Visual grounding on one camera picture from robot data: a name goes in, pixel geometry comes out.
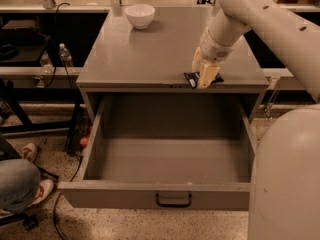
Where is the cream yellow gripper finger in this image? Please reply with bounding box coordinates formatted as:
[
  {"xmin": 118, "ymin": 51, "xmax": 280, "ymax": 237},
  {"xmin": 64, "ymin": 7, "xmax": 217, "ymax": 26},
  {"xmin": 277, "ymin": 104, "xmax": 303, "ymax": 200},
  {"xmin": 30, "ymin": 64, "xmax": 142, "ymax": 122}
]
[
  {"xmin": 197, "ymin": 62, "xmax": 220, "ymax": 89},
  {"xmin": 192, "ymin": 48, "xmax": 206, "ymax": 72}
]

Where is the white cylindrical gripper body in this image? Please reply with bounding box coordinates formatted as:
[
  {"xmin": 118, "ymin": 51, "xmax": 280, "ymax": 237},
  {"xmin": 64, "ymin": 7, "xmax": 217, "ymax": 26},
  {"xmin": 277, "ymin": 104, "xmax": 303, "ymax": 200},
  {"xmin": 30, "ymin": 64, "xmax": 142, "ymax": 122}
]
[{"xmin": 199, "ymin": 9, "xmax": 250, "ymax": 62}]

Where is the dark blue rxbar wrapper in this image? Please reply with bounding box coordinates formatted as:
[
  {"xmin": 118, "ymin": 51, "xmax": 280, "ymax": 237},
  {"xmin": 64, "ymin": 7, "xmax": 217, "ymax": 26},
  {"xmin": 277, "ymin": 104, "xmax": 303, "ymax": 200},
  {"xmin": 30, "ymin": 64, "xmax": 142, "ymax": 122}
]
[{"xmin": 184, "ymin": 72, "xmax": 224, "ymax": 89}]

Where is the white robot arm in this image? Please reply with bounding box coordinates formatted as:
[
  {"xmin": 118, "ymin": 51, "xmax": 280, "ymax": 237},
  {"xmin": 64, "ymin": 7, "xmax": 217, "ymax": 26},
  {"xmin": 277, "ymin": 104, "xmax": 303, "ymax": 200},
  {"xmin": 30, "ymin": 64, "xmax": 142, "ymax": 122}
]
[{"xmin": 192, "ymin": 0, "xmax": 320, "ymax": 240}]

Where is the grey open top drawer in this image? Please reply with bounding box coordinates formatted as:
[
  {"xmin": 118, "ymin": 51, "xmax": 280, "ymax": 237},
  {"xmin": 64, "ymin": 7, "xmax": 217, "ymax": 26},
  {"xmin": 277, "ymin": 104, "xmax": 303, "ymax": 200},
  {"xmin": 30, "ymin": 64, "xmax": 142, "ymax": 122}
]
[{"xmin": 58, "ymin": 93, "xmax": 259, "ymax": 212}]

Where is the grey metal cabinet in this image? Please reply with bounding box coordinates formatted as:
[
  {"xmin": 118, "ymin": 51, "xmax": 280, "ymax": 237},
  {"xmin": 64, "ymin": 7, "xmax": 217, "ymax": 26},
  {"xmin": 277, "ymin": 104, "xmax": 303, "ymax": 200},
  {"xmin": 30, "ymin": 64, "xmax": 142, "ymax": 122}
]
[{"xmin": 77, "ymin": 7, "xmax": 267, "ymax": 134}]

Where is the white ceramic bowl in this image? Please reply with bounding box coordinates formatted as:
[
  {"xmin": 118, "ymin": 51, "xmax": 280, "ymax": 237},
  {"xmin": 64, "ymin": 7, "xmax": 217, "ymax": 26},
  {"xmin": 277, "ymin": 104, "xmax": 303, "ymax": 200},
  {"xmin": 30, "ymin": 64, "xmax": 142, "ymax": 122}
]
[{"xmin": 125, "ymin": 4, "xmax": 155, "ymax": 29}]

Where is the clear plastic water bottle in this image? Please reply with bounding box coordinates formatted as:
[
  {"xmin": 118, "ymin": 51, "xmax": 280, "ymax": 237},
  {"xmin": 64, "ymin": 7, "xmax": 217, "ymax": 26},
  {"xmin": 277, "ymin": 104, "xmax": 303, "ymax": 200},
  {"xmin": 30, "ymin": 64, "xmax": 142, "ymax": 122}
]
[{"xmin": 59, "ymin": 43, "xmax": 74, "ymax": 69}]

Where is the orange ball under cabinet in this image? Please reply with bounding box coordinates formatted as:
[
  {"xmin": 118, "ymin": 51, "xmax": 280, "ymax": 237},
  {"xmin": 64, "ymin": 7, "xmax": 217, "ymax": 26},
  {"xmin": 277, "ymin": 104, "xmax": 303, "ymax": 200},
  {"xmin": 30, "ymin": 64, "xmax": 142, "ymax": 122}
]
[{"xmin": 79, "ymin": 136, "xmax": 89, "ymax": 148}]

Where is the clear plastic cup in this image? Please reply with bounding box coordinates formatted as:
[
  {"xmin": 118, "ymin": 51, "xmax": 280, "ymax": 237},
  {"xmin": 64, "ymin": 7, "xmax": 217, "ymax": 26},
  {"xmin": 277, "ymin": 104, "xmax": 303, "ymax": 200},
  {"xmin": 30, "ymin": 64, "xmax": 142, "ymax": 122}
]
[{"xmin": 40, "ymin": 52, "xmax": 54, "ymax": 74}]

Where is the white orange sneaker far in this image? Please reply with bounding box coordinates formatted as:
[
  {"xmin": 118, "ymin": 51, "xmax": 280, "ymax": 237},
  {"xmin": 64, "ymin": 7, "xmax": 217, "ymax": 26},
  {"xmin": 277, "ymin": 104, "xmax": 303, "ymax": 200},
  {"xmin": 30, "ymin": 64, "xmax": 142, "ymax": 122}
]
[{"xmin": 21, "ymin": 143, "xmax": 38, "ymax": 162}]

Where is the white orange sneaker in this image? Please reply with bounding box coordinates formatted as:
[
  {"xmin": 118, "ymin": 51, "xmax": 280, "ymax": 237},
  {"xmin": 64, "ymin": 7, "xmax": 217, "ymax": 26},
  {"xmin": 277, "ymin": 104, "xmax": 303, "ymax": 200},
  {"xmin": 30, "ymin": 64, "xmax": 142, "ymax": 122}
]
[
  {"xmin": 21, "ymin": 143, "xmax": 38, "ymax": 162},
  {"xmin": 31, "ymin": 179, "xmax": 54, "ymax": 205}
]

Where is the white orange sneaker near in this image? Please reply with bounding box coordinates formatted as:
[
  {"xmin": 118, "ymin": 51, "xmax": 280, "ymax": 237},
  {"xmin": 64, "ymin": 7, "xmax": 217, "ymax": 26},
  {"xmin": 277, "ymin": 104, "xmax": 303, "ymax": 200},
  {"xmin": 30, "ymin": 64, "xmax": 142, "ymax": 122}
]
[{"xmin": 31, "ymin": 179, "xmax": 54, "ymax": 205}]

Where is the person's leg in jeans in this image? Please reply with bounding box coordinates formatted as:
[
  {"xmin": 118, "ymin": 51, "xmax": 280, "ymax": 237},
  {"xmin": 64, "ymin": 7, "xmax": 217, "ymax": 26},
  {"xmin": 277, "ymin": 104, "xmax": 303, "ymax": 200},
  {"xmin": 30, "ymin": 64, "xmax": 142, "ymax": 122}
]
[{"xmin": 0, "ymin": 135, "xmax": 41, "ymax": 213}]

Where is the black drawer handle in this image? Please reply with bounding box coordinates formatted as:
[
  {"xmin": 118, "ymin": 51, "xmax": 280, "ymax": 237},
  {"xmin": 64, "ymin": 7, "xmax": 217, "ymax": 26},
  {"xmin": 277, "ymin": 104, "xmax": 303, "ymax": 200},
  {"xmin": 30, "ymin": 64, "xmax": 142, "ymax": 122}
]
[{"xmin": 155, "ymin": 193, "xmax": 193, "ymax": 209}]

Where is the black floor cable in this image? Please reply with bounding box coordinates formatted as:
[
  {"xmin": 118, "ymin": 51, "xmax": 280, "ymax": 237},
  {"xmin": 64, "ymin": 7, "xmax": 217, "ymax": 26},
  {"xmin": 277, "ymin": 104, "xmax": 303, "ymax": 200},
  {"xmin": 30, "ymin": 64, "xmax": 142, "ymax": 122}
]
[{"xmin": 52, "ymin": 155, "xmax": 84, "ymax": 240}]

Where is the black desk frame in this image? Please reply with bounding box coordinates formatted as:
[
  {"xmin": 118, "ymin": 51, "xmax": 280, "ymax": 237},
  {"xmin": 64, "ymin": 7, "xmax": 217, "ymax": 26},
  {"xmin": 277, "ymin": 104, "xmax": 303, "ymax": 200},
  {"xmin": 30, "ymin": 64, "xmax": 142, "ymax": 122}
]
[{"xmin": 0, "ymin": 78, "xmax": 83, "ymax": 153}]

